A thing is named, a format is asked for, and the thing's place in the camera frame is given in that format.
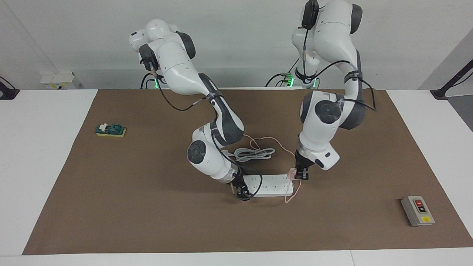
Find pink charging cable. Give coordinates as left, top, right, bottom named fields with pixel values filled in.
left=244, top=136, right=302, bottom=204

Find white power strip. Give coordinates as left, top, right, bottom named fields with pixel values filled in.
left=242, top=174, right=295, bottom=198

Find brown table mat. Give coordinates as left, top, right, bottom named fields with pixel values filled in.
left=22, top=89, right=473, bottom=256

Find white boxes with yellow labels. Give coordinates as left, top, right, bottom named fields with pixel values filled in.
left=40, top=72, right=76, bottom=90

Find black left base cable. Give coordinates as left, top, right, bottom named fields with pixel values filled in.
left=265, top=57, right=300, bottom=88

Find black base cable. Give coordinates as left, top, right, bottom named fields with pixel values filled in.
left=265, top=57, right=300, bottom=88
left=140, top=72, right=157, bottom=89

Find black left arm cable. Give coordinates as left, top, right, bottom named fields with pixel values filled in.
left=301, top=0, right=378, bottom=112

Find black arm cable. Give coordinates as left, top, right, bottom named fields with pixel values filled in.
left=301, top=0, right=378, bottom=112
left=150, top=65, right=263, bottom=201

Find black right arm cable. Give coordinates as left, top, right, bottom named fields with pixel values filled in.
left=150, top=65, right=263, bottom=201

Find grey on-off switch box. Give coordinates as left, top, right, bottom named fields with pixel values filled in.
left=401, top=195, right=436, bottom=227

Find green knife switch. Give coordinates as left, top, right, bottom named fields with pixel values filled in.
left=95, top=123, right=127, bottom=138

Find black right base cable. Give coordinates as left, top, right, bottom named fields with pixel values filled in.
left=140, top=72, right=157, bottom=89

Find black camera stand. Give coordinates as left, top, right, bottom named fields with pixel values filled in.
left=0, top=76, right=20, bottom=100
left=430, top=58, right=473, bottom=100

